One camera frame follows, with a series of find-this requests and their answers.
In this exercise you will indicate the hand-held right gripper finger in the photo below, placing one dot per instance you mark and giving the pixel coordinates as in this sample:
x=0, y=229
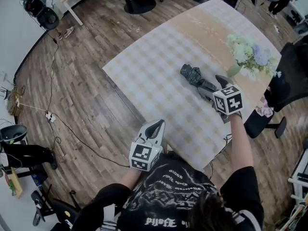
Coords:
x=205, y=94
x=223, y=80

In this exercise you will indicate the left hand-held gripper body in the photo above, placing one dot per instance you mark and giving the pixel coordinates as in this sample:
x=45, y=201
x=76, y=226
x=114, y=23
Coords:
x=142, y=154

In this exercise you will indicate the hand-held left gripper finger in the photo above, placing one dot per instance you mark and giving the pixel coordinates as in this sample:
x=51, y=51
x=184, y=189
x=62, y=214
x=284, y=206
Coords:
x=150, y=126
x=161, y=131

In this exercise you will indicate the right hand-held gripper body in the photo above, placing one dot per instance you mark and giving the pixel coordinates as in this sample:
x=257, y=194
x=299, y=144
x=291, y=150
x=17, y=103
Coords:
x=228, y=100

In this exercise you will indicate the dark umbrella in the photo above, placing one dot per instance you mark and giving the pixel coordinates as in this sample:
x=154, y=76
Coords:
x=192, y=74

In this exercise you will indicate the person's right forearm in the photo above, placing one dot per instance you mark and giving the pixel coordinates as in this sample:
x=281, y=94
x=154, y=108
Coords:
x=239, y=143

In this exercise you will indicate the person's left forearm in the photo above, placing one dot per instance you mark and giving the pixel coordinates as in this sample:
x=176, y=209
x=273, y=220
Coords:
x=131, y=178

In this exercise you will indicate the pale green vase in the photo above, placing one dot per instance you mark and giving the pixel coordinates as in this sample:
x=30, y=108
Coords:
x=234, y=70

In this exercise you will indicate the pink floral cloth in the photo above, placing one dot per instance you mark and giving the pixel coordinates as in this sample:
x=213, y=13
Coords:
x=264, y=107

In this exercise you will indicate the white and blue flower bouquet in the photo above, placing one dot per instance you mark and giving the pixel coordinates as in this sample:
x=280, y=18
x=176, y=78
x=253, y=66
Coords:
x=252, y=53

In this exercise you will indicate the person's black printed shirt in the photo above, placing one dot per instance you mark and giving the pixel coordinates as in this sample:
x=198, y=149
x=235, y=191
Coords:
x=173, y=196

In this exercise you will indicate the checked cloth table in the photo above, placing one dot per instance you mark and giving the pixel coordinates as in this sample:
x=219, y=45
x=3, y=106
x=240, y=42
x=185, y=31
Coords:
x=156, y=64

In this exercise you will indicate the black office chair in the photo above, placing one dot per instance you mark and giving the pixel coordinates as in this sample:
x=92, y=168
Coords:
x=288, y=80

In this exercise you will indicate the white power strip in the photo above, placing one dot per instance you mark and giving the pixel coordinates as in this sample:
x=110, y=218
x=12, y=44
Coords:
x=50, y=117

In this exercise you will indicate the white shelf rack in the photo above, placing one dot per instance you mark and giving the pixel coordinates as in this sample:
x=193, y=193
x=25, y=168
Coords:
x=299, y=174

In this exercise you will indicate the black helmet device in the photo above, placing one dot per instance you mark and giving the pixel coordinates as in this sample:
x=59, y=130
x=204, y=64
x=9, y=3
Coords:
x=13, y=132

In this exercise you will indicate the wooden board with green items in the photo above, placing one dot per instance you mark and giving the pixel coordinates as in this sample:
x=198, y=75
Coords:
x=13, y=183

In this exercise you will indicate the black headset on stand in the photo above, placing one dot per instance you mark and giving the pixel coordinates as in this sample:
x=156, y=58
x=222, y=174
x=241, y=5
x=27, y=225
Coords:
x=42, y=11

